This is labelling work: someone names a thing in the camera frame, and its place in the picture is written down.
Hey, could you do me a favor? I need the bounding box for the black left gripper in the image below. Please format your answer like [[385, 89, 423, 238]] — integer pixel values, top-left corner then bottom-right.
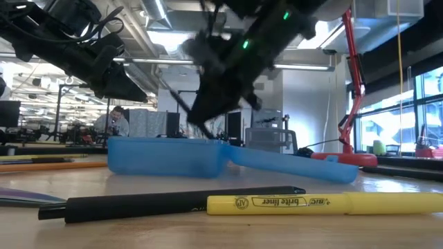
[[34, 33, 149, 103]]

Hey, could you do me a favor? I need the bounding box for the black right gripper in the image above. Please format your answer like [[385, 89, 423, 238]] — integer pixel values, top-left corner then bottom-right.
[[186, 60, 264, 127]]

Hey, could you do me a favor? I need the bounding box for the black pen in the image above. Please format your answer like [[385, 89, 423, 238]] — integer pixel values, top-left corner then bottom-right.
[[0, 158, 75, 165], [37, 185, 307, 225], [168, 89, 217, 140]]

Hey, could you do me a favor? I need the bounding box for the blue plastic supply box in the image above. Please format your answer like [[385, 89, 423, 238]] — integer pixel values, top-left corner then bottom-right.
[[107, 136, 359, 185]]

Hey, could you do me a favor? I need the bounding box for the orange pencil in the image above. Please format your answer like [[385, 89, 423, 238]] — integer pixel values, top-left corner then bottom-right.
[[0, 161, 109, 173]]

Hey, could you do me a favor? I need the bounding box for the yellow pencil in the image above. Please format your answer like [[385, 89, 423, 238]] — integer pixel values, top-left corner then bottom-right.
[[0, 154, 88, 161]]

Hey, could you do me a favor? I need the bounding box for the yellow BIC highlighter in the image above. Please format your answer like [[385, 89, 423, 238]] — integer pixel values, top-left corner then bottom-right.
[[206, 192, 443, 216]]

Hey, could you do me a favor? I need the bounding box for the black monitor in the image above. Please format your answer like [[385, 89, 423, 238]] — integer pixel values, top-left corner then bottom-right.
[[0, 100, 22, 128], [226, 111, 244, 141]]

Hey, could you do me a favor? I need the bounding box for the person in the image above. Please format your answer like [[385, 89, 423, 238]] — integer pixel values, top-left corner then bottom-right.
[[92, 105, 130, 138]]

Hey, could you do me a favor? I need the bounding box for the grey partition panel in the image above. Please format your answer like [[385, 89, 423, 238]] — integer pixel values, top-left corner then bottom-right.
[[127, 108, 168, 138]]

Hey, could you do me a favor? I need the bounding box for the office chair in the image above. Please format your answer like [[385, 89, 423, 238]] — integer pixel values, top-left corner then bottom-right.
[[244, 127, 299, 155]]

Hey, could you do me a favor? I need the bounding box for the ceiling light bar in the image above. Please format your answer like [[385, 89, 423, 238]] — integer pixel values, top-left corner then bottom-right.
[[0, 51, 336, 72]]

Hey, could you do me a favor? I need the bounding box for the red desk lamp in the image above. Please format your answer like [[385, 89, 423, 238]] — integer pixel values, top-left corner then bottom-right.
[[310, 0, 379, 168]]

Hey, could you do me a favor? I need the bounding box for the green object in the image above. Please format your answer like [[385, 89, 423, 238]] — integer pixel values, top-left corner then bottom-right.
[[372, 140, 387, 156]]

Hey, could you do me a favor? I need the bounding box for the red bin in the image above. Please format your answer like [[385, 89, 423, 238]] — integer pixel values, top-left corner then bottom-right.
[[415, 147, 443, 159]]

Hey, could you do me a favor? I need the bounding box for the black stand frame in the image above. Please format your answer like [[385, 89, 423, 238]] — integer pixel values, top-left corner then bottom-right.
[[53, 82, 112, 143]]

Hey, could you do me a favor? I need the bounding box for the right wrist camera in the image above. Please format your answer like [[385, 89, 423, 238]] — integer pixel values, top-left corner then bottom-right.
[[181, 30, 226, 75]]

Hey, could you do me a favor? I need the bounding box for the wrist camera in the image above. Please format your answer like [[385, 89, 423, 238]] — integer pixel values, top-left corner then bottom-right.
[[181, 30, 226, 75], [46, 0, 103, 37]]

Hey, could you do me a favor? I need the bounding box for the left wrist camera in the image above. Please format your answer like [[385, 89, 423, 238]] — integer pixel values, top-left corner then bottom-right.
[[46, 0, 103, 37]]

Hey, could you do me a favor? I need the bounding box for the silver air duct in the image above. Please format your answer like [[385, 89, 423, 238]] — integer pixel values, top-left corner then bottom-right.
[[140, 0, 174, 30]]

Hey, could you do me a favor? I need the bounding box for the black lamp cable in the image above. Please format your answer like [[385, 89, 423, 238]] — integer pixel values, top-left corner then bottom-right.
[[296, 138, 342, 156]]

